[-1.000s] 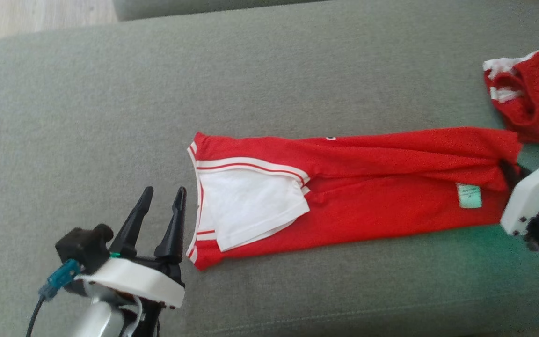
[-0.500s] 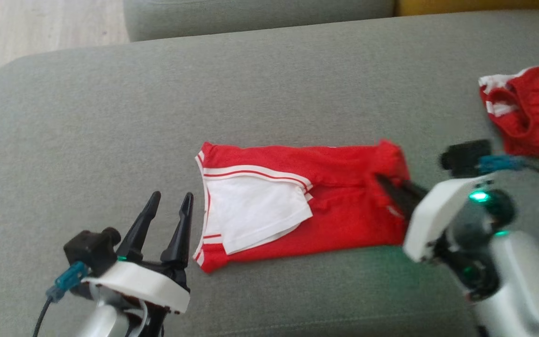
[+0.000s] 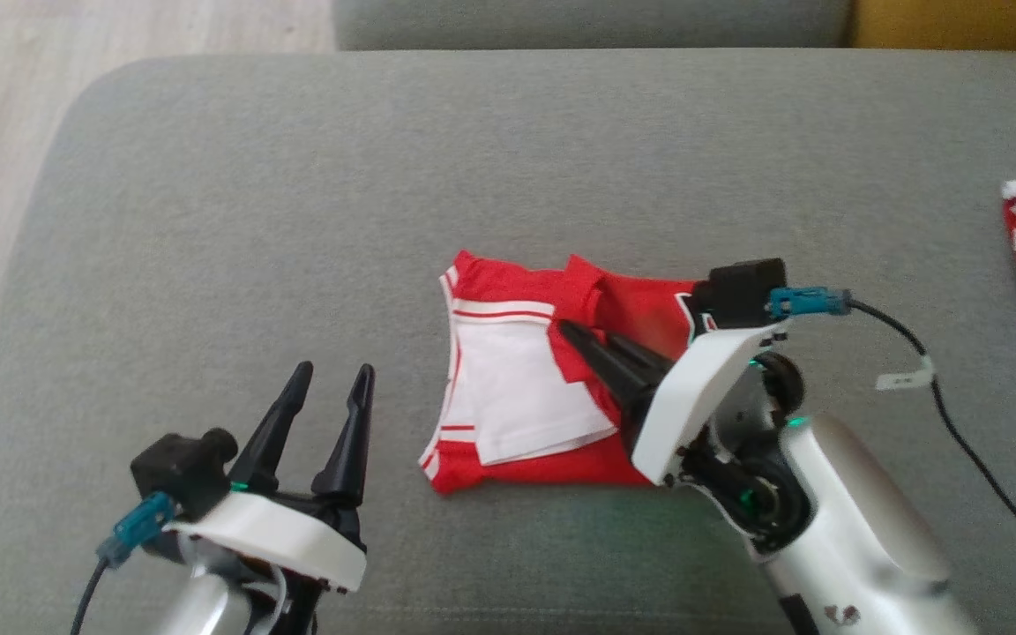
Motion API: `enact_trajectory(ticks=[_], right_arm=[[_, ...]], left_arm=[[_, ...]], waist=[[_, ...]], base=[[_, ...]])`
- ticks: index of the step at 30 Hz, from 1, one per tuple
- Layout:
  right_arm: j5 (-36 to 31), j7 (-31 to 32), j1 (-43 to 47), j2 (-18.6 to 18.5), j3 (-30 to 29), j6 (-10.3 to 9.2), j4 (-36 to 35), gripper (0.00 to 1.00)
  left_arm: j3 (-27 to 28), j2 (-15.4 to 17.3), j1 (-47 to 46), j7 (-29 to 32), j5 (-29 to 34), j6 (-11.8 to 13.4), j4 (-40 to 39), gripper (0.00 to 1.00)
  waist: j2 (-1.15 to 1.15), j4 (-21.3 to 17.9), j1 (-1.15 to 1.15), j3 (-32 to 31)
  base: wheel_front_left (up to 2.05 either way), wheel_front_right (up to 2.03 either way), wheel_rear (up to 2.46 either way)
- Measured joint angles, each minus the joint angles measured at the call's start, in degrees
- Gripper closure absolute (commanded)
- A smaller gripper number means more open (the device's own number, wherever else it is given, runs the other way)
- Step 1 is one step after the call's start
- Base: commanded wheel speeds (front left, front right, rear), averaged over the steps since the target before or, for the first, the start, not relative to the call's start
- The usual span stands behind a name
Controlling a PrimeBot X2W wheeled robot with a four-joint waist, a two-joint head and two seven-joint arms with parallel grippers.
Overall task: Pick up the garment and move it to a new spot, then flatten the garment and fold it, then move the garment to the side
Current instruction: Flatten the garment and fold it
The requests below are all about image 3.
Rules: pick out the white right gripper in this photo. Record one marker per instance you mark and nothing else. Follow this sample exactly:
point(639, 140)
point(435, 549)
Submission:
point(684, 397)

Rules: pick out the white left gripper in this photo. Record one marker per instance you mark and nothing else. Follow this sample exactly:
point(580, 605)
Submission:
point(279, 534)

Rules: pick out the red jersey with white sleeves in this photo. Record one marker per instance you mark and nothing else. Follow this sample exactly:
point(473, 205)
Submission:
point(508, 388)

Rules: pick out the grey fabric sofa ottoman seat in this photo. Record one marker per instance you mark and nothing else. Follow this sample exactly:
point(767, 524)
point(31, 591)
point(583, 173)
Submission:
point(296, 176)

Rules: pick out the grey fabric sofa seat cushion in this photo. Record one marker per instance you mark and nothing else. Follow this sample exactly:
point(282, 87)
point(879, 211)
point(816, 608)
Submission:
point(561, 22)

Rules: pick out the yellow sofa back cushion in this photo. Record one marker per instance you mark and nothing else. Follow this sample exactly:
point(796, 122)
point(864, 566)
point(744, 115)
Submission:
point(958, 22)

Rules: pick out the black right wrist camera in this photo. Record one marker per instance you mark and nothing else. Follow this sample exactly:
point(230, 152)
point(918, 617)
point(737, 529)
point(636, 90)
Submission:
point(737, 291)

